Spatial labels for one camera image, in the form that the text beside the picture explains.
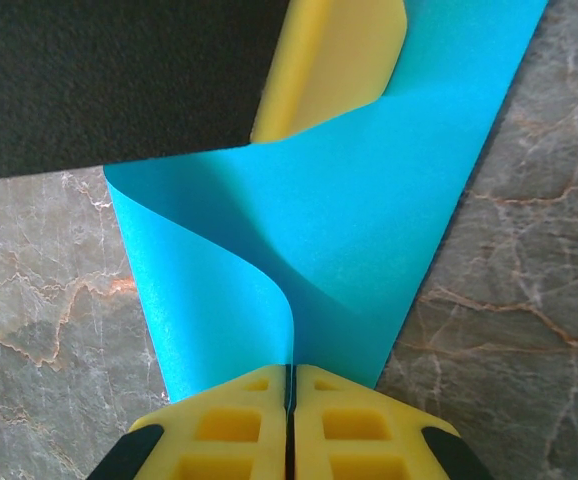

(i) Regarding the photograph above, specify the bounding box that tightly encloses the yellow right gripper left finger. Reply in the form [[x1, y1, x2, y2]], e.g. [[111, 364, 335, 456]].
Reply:
[[86, 363, 289, 480]]

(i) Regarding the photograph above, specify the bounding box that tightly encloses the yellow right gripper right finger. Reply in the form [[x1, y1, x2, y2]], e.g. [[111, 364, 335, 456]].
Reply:
[[288, 363, 496, 480]]

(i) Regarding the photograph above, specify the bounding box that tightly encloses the cyan cloth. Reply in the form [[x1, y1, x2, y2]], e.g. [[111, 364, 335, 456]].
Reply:
[[103, 0, 550, 407]]

